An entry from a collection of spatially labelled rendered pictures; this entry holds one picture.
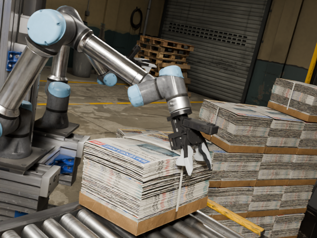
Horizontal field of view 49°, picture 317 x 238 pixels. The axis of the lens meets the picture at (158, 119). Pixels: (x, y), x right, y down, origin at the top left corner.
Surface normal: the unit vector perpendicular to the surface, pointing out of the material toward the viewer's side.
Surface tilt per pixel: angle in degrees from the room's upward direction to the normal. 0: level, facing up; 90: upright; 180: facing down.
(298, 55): 90
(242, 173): 90
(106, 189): 90
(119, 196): 90
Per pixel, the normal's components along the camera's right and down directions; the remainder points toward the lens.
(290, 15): -0.66, 0.04
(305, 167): 0.45, 0.29
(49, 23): -0.10, 0.10
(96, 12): 0.73, 0.30
